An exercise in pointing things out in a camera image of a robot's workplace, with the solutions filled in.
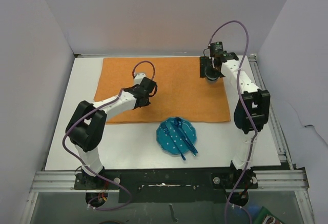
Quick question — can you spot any blue white mug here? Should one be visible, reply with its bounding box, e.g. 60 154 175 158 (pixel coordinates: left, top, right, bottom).
206 75 220 84

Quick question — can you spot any orange cloth placemat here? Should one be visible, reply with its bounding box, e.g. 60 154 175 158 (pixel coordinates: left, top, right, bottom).
94 56 231 123

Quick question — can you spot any blue plastic fork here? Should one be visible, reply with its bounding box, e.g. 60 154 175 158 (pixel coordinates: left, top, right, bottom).
160 124 186 161

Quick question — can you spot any blue plastic spoon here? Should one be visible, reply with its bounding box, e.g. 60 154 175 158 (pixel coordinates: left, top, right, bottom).
173 117 198 156

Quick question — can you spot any blue plastic knife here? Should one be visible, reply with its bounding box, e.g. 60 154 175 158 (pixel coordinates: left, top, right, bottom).
176 128 198 156

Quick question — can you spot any blue polka dot plate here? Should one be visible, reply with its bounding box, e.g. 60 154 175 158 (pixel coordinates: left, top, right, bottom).
156 117 197 156

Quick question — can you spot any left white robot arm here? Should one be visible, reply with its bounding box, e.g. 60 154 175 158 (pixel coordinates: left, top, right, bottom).
63 74 157 189

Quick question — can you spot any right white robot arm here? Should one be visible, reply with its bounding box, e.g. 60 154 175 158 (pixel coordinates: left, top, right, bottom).
199 42 271 188

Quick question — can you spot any green object at corner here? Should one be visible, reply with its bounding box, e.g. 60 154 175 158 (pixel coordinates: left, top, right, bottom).
252 207 283 224

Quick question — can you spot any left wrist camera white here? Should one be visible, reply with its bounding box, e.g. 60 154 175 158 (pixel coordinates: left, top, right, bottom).
134 73 146 85

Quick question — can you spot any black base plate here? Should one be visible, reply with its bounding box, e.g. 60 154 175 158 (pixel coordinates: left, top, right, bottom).
74 166 258 205

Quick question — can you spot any aluminium frame rail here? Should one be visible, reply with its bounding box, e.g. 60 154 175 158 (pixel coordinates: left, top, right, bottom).
21 56 313 223

